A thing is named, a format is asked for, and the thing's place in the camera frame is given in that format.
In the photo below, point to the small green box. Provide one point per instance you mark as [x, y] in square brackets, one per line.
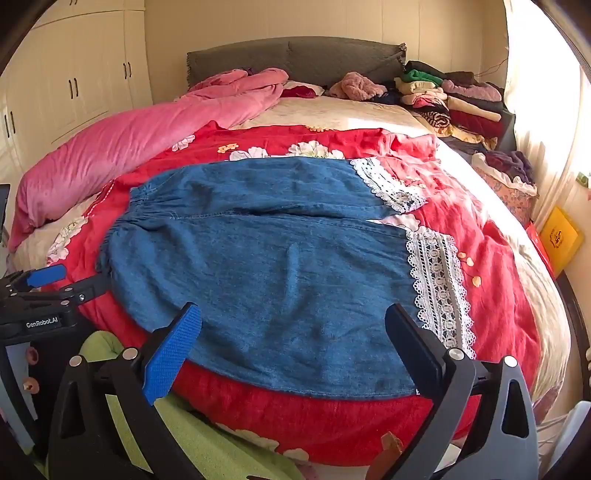
[584, 180]

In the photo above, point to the grey headboard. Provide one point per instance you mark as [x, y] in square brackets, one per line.
[300, 57]

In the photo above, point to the pile of folded clothes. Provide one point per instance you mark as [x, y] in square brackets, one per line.
[461, 108]

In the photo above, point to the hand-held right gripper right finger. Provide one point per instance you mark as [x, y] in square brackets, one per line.
[415, 350]

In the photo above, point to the dark red cloth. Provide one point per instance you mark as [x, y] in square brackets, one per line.
[298, 91]

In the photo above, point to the yellow box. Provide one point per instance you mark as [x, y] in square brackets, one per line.
[561, 240]

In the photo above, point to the blue denim pants lace hems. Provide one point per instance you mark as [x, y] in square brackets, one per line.
[277, 277]

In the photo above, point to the pink quilt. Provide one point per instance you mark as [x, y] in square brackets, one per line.
[115, 143]

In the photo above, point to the white sheer curtain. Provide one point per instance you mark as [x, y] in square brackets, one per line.
[545, 115]

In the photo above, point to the green fuzzy cloth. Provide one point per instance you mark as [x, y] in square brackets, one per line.
[198, 443]

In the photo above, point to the white wardrobe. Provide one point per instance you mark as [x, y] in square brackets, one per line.
[69, 69]

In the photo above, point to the brown leather piece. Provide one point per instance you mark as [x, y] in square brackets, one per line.
[385, 454]

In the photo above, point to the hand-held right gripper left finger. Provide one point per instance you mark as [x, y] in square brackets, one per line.
[171, 355]

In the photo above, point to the dark wooden bed frame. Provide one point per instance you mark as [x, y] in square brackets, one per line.
[575, 314]

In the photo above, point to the pink fluffy garment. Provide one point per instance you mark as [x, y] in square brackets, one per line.
[358, 85]

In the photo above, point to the floral laundry basket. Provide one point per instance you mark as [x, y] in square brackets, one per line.
[508, 198]

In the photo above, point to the purple clothes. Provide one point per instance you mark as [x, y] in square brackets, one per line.
[510, 164]

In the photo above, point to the cream bed sheet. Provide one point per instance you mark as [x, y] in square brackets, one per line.
[351, 113]

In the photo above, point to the red box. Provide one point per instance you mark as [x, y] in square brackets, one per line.
[535, 240]

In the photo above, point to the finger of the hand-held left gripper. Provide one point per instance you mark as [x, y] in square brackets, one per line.
[45, 275]
[87, 290]

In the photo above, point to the red floral blanket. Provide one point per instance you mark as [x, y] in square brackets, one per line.
[485, 221]

